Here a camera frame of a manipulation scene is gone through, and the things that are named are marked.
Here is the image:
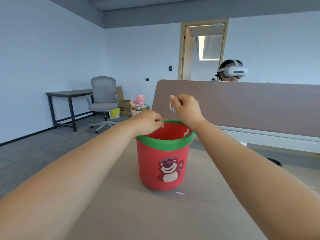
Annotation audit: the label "white headset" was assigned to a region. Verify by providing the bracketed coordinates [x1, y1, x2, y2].
[217, 60, 249, 79]

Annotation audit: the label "person's left hand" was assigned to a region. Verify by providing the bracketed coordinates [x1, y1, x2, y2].
[130, 110, 165, 137]

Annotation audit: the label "person's left forearm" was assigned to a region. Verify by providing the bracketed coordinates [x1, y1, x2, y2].
[0, 120, 137, 240]

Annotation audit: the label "white paper shreds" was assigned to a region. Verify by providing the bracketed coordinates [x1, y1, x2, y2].
[169, 100, 317, 195]

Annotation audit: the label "wooden door frame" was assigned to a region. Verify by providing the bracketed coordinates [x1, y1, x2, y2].
[178, 18, 230, 81]

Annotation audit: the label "striped bottle with pink lid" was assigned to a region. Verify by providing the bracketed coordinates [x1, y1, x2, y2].
[129, 95, 150, 117]

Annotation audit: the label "red bin with green rim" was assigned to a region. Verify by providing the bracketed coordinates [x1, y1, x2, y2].
[135, 120, 195, 192]

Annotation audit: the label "grey office chair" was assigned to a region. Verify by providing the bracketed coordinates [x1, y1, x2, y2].
[86, 76, 120, 134]

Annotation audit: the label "dark table with black legs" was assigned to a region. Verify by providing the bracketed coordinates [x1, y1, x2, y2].
[45, 89, 93, 132]

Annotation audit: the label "grey metal desk shelf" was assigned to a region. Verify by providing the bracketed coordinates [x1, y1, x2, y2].
[195, 125, 320, 154]

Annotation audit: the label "open cardboard box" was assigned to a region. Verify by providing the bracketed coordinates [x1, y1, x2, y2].
[119, 99, 133, 117]

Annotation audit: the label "pink desk partition panel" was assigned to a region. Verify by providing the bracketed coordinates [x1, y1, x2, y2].
[152, 79, 320, 138]

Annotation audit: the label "person's right hand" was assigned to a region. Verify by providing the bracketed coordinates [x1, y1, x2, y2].
[169, 94, 207, 132]

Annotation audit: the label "person's right forearm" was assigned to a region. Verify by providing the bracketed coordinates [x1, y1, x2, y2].
[192, 122, 320, 240]

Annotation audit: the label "black cable grommet cover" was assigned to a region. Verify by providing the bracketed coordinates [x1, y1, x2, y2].
[265, 157, 283, 167]

